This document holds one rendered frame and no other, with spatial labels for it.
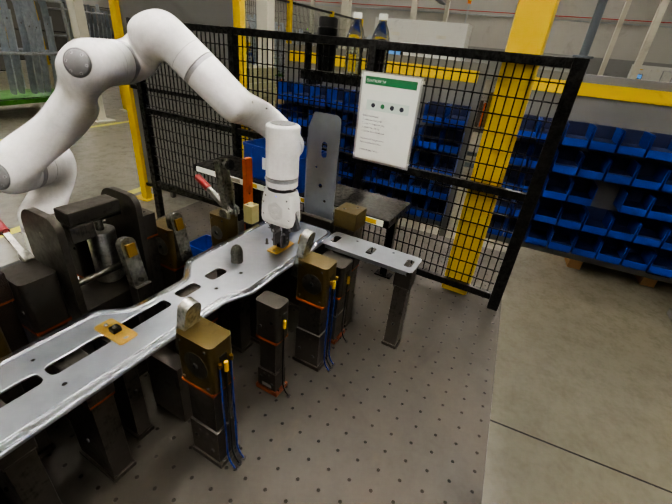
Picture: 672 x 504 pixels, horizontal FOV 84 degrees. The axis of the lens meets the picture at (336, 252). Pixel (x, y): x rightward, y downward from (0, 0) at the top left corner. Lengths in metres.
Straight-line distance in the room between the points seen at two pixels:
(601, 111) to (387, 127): 1.70
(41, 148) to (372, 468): 1.11
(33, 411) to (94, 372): 0.09
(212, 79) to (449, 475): 1.04
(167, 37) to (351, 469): 1.03
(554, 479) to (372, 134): 1.62
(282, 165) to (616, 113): 2.28
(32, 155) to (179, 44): 0.48
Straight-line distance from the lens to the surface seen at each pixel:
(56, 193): 1.36
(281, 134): 0.93
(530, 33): 1.35
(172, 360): 0.95
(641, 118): 2.90
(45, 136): 1.20
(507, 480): 1.97
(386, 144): 1.43
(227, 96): 0.95
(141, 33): 1.03
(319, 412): 1.04
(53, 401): 0.77
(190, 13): 3.44
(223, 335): 0.73
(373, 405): 1.07
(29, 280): 0.93
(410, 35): 7.57
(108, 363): 0.80
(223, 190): 1.13
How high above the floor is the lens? 1.52
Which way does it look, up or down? 29 degrees down
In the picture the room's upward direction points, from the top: 6 degrees clockwise
